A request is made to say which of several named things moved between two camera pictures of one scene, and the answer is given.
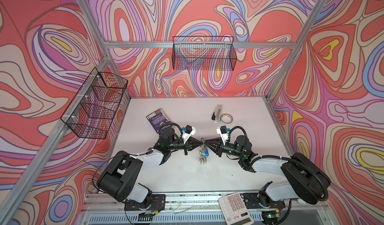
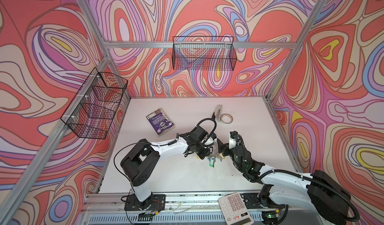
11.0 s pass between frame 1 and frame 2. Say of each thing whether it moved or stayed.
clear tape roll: stayed
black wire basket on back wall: stayed
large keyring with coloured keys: moved
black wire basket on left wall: stayed
